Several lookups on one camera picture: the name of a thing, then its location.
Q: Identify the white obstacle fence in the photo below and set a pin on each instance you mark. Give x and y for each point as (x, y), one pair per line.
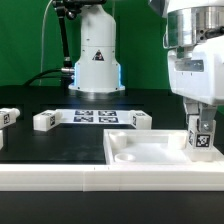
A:
(196, 176)

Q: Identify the tag sheet on table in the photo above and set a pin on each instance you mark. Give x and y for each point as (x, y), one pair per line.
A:
(79, 116)

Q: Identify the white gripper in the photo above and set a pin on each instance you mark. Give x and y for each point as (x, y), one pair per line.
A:
(200, 78)

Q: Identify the white square table top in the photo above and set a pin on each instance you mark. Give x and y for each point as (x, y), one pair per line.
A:
(146, 147)

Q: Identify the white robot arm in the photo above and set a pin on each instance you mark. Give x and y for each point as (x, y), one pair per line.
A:
(194, 40)

